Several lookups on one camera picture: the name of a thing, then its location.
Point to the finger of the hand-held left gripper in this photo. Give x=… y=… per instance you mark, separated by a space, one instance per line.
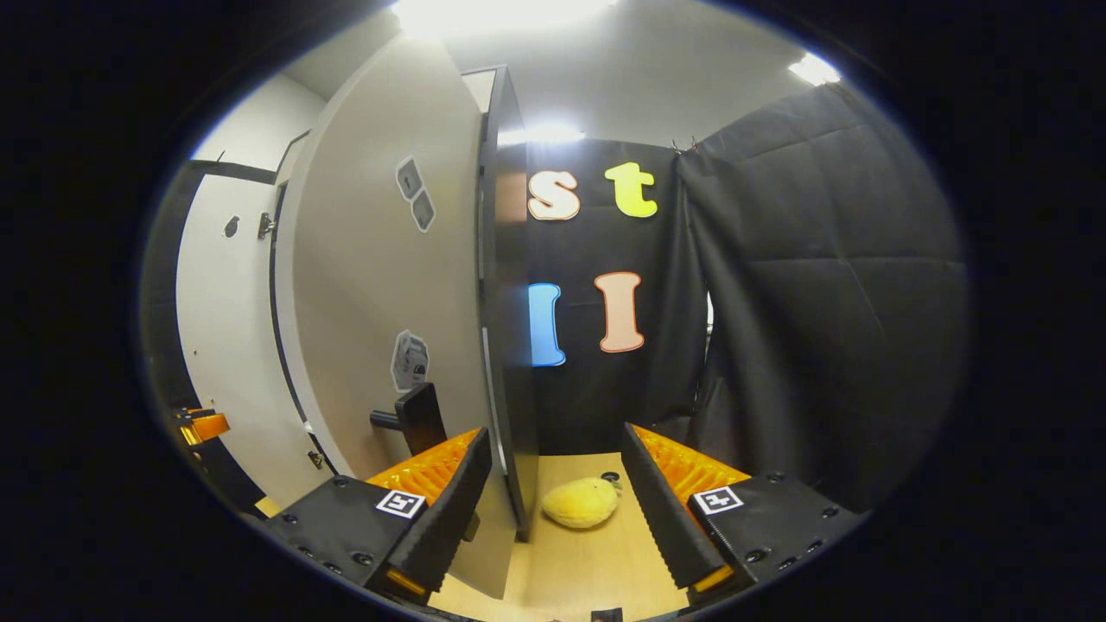
x=206 y=428

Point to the rectangular ceiling light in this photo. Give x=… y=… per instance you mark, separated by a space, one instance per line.
x=814 y=69

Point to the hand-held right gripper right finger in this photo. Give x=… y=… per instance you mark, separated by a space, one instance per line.
x=661 y=518

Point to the grey shoe cabinet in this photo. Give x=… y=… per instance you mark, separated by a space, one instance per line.
x=510 y=345

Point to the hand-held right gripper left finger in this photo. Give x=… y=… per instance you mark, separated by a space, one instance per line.
x=445 y=518

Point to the large ceiling light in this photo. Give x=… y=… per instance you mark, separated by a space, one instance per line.
x=501 y=15

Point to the black floor plate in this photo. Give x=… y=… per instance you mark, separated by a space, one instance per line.
x=607 y=615

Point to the grey shoe cabinet door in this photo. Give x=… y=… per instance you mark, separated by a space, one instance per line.
x=229 y=345
x=371 y=276

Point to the yellow plush toy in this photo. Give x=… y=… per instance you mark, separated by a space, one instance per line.
x=579 y=504

